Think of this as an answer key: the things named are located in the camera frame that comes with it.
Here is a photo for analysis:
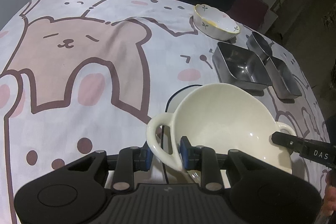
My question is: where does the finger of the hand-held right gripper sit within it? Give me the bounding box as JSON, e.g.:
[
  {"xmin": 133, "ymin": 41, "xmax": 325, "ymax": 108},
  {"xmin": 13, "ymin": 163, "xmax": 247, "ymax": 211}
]
[{"xmin": 272, "ymin": 132, "xmax": 309, "ymax": 153}]

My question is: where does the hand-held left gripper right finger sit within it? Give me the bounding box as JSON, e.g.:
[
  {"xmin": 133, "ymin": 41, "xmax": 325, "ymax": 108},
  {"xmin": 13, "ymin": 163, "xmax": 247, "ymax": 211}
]
[{"xmin": 181, "ymin": 136, "xmax": 265, "ymax": 192}]

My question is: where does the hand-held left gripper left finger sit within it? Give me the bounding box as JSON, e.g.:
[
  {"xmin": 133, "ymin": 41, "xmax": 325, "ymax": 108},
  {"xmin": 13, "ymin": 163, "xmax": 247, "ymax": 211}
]
[{"xmin": 67, "ymin": 146, "xmax": 154, "ymax": 192}]

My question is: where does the cream two-handled bowl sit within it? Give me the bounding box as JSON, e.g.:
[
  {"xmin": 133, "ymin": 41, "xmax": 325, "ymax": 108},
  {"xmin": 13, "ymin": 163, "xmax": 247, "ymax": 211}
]
[{"xmin": 146, "ymin": 83, "xmax": 297, "ymax": 174}]

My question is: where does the small rectangular steel tray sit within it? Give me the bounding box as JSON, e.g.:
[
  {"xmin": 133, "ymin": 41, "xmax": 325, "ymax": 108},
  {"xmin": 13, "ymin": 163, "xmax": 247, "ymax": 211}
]
[{"xmin": 265, "ymin": 56, "xmax": 302, "ymax": 98}]

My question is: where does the large square steel tray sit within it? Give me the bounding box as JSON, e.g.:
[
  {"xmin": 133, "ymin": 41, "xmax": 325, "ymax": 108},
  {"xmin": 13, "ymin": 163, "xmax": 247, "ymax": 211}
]
[{"xmin": 213, "ymin": 42, "xmax": 273, "ymax": 90}]

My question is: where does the round steel bowl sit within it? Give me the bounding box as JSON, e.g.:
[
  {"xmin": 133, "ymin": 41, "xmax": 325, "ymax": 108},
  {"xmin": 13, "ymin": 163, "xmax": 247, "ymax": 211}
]
[{"xmin": 247, "ymin": 31, "xmax": 273, "ymax": 62}]

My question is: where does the white floral bowl yellow rim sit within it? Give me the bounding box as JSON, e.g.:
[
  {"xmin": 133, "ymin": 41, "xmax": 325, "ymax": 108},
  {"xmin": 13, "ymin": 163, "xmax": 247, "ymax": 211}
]
[{"xmin": 193, "ymin": 4, "xmax": 240, "ymax": 40}]

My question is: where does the bear print tablecloth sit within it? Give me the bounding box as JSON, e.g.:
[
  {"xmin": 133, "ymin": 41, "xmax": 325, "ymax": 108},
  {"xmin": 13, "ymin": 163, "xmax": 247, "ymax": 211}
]
[{"xmin": 0, "ymin": 0, "xmax": 331, "ymax": 224}]

